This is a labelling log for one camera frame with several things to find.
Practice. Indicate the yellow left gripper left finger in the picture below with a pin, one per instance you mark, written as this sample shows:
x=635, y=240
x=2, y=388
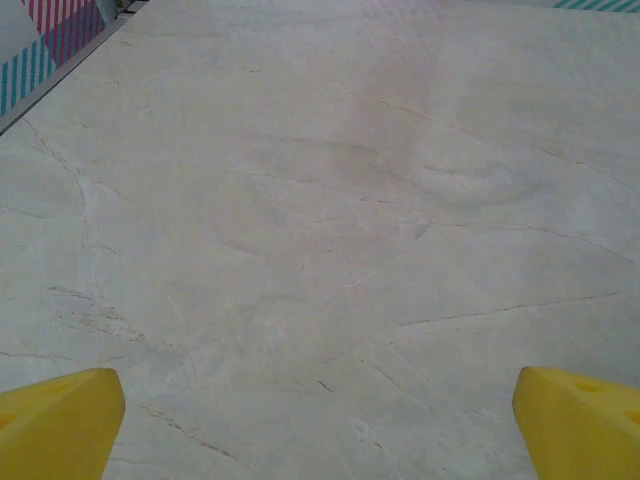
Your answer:
x=55, y=430

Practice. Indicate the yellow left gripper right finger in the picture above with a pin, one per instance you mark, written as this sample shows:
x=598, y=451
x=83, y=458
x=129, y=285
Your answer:
x=580, y=430

